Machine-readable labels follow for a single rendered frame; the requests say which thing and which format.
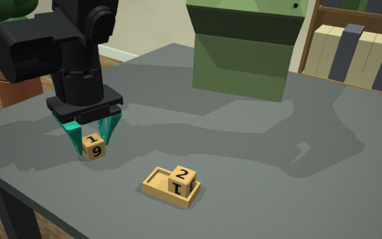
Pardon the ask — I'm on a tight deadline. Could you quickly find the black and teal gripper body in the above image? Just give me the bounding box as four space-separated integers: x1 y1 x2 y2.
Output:
46 66 123 125

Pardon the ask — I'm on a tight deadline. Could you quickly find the tan wooden tray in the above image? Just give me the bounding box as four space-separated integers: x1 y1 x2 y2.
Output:
142 167 201 210

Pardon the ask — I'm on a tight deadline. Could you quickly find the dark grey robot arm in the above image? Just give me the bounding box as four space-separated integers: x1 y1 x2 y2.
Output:
0 0 119 103

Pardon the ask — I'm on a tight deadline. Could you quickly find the tan wooden number cube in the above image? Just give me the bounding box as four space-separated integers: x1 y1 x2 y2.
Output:
168 165 196 198
82 133 106 161

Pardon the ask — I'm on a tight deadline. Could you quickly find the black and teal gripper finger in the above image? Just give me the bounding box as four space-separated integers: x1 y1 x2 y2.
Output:
53 115 83 155
97 113 122 146

